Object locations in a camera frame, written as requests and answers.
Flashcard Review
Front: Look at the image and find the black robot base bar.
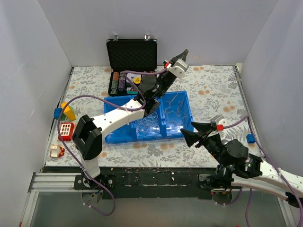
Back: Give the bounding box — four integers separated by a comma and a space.
73, 166, 234, 201

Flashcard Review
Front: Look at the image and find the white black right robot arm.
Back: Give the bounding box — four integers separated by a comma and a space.
180, 122, 303, 208

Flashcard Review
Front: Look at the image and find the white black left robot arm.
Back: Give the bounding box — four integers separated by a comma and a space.
72, 50, 188, 189

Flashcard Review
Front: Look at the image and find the blue three-compartment plastic bin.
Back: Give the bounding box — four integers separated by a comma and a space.
105, 91, 194, 143

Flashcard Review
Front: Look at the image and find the black poker chip case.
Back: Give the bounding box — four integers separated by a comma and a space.
106, 36, 157, 96

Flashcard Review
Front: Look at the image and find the blue toy cube right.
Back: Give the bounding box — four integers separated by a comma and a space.
246, 134, 256, 144

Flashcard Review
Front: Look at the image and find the floral table mat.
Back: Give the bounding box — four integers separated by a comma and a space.
46, 65, 263, 168

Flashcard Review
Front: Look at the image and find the yellow toy brick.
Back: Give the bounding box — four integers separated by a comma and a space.
61, 102, 76, 122

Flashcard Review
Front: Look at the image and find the green toy brick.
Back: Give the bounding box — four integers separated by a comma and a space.
61, 114, 66, 121

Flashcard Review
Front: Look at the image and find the red white window brick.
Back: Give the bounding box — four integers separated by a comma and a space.
58, 122, 74, 141

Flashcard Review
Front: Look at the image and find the blue toy brick left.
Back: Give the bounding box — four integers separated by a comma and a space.
53, 108, 62, 120

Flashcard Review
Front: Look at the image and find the white red toy piece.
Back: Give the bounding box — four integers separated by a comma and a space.
50, 145, 65, 158

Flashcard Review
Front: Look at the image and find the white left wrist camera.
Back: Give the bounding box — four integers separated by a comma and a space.
168, 59, 189, 79

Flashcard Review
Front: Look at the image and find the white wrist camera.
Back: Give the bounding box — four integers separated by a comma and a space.
209, 115, 225, 136
168, 59, 189, 79

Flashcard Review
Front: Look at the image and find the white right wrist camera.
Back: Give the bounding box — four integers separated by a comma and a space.
209, 115, 225, 136

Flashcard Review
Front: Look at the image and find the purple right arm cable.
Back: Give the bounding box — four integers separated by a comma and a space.
222, 115, 303, 227

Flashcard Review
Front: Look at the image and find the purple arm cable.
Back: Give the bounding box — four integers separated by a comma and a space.
222, 115, 303, 227
56, 63, 171, 217

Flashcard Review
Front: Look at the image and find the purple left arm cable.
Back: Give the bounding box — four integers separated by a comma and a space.
56, 63, 171, 217

